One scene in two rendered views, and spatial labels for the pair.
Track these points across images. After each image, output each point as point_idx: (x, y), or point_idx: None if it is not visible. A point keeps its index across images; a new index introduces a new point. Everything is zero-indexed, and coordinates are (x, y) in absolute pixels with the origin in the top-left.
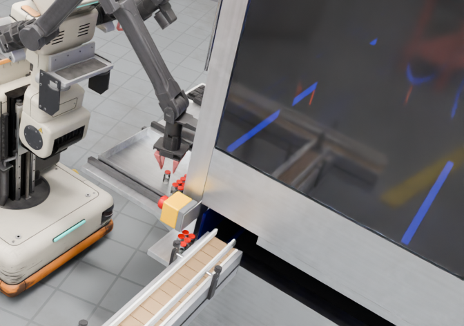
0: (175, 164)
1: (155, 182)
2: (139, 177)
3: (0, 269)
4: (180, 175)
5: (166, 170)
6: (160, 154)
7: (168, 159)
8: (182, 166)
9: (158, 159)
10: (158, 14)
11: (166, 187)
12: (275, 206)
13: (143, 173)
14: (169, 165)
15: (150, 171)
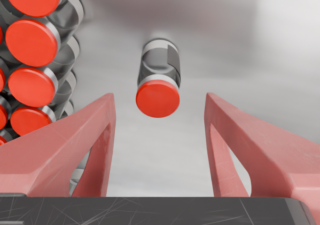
0: (24, 144)
1: (212, 25)
2: (316, 17)
3: None
4: (122, 138)
5: (174, 108)
6: (288, 220)
7: (209, 194)
8: (141, 182)
9: (266, 135)
10: None
11: (136, 18)
12: None
13: (298, 69)
14: (193, 168)
15: (263, 97)
